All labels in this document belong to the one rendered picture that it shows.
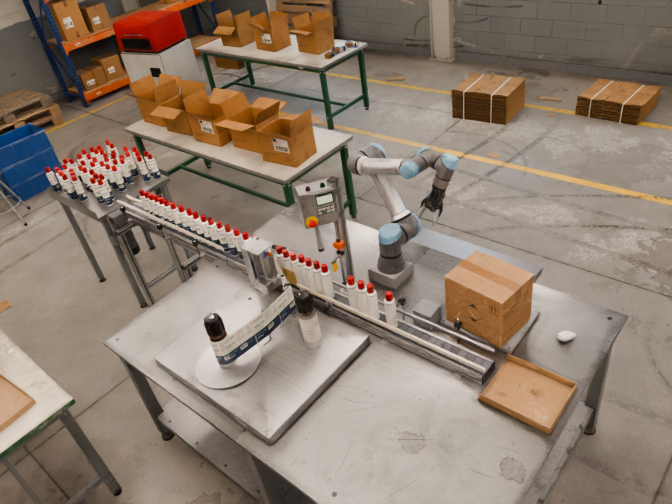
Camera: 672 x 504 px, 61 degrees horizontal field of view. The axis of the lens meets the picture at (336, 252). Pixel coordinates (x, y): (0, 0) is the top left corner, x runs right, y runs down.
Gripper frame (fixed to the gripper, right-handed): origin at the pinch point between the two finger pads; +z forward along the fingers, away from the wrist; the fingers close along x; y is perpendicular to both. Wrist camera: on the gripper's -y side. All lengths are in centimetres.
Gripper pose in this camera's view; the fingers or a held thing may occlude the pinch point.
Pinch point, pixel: (426, 219)
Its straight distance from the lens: 282.2
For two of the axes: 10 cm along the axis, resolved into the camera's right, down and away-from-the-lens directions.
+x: 8.6, 4.4, -2.5
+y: -4.5, 4.1, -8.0
